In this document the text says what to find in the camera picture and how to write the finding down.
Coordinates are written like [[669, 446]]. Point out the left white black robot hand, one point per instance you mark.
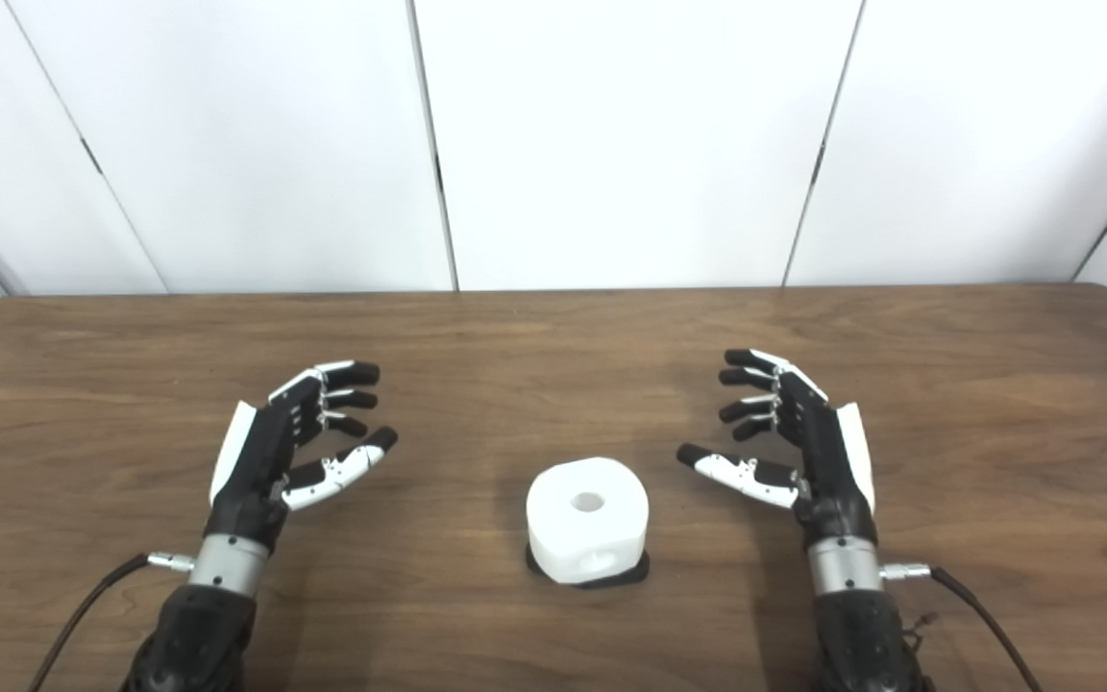
[[256, 461]]

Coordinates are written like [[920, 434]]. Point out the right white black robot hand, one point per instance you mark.
[[827, 461]]

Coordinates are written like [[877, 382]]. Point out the black plastic holder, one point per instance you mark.
[[632, 575]]

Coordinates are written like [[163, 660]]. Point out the round white plastic piece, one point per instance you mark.
[[563, 533]]

